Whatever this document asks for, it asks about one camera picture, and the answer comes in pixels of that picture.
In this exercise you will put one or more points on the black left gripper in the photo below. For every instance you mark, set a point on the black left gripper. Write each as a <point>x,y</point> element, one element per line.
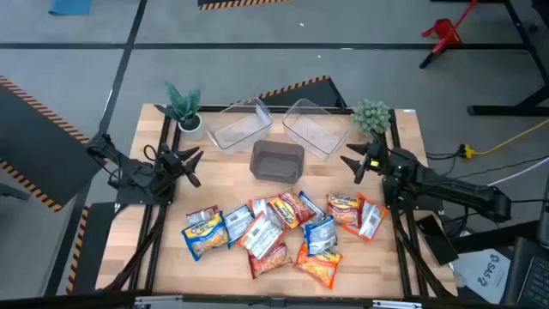
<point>171,161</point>

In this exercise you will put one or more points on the clear plastic bin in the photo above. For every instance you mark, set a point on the clear plastic bin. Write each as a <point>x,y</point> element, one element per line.
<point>317,131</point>
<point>240,129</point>

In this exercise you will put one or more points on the round pale green succulent plant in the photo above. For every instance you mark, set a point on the round pale green succulent plant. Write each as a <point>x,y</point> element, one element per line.
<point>371,118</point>

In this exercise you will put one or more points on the white printed paper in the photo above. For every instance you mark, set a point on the white printed paper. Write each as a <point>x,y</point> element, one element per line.
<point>484,274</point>

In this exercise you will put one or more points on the black laptop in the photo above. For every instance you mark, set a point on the black laptop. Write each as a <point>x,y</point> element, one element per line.
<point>532,279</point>

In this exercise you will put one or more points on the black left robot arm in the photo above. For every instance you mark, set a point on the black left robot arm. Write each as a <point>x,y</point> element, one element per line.
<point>137,176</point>

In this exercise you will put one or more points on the blue floor mat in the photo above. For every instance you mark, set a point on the blue floor mat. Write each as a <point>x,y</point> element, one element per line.
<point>70,6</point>

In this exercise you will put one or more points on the black aluminium extrusion frame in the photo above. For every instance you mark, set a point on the black aluminium extrusion frame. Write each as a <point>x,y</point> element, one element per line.
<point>395,129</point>

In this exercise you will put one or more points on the black hazard-striped floor mat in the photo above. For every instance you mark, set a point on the black hazard-striped floor mat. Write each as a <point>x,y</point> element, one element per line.
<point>92,244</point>
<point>240,3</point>
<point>309,96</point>

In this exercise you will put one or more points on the dark grey plastic bin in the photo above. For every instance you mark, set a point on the dark grey plastic bin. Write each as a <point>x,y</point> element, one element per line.
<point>276,165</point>

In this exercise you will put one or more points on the spiky green plant white pot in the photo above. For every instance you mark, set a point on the spiky green plant white pot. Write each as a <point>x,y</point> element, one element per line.
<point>184,107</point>

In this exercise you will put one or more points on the black desk leg bar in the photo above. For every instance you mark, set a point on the black desk leg bar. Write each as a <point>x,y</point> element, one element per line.
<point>493,238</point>

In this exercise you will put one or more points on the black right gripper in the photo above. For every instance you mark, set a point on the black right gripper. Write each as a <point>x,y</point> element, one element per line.
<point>377,156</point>

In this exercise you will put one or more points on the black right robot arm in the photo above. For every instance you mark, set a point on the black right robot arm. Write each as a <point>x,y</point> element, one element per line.
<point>450,189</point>

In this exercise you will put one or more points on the silver metal bracket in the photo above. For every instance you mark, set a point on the silver metal bracket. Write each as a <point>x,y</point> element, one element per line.
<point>158,299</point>
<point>396,304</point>

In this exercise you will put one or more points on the blue Maruchan ramen packet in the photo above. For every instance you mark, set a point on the blue Maruchan ramen packet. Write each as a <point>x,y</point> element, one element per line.
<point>321,236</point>
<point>206,236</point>
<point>238,223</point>
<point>316,209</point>

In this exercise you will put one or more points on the black tablet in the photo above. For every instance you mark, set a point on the black tablet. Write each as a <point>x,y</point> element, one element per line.
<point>437,240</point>

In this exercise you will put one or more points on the red metal stand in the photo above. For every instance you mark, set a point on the red metal stand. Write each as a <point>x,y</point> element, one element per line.
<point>444,34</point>

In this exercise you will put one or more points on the black hazard-striped platform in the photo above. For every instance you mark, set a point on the black hazard-striped platform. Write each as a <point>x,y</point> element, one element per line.
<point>38,146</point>

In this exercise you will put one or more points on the black desk frame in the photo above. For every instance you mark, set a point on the black desk frame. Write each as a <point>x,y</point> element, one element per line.
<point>523,43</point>

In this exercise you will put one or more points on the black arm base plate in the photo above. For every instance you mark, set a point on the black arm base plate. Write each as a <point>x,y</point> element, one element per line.
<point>392,201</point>
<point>128,198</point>

